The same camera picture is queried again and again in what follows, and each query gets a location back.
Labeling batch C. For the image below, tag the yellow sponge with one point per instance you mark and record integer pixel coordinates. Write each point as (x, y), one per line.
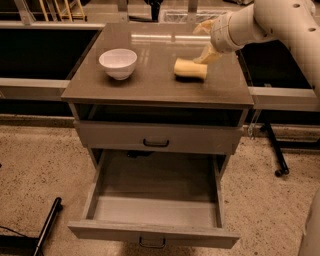
(190, 69)

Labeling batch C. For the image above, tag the open grey middle drawer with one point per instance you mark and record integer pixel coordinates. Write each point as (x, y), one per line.
(171, 196)

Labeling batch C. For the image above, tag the grey drawer cabinet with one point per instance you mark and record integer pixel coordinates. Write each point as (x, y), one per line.
(153, 109)

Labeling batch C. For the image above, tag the black stand leg left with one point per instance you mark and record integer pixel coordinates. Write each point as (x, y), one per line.
(17, 243)

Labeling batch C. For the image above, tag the black top drawer handle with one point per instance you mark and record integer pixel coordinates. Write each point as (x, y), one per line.
(160, 144)

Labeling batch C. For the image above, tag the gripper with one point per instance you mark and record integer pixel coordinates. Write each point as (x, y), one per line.
(220, 32)

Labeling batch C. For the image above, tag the grey metal railing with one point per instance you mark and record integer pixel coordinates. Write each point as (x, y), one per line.
(33, 87)

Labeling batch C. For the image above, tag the black middle drawer handle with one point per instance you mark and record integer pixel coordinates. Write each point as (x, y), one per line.
(152, 243)

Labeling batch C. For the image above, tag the white ceramic bowl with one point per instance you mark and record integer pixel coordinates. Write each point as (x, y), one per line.
(118, 63)

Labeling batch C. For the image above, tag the black drawer handle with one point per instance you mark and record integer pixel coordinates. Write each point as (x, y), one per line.
(152, 243)
(160, 144)

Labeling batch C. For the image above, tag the closed grey top drawer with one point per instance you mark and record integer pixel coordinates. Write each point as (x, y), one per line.
(183, 138)

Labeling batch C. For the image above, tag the black stand leg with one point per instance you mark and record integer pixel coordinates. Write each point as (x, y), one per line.
(17, 243)
(283, 168)

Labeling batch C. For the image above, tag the black stand leg right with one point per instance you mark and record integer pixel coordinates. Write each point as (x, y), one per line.
(283, 168)

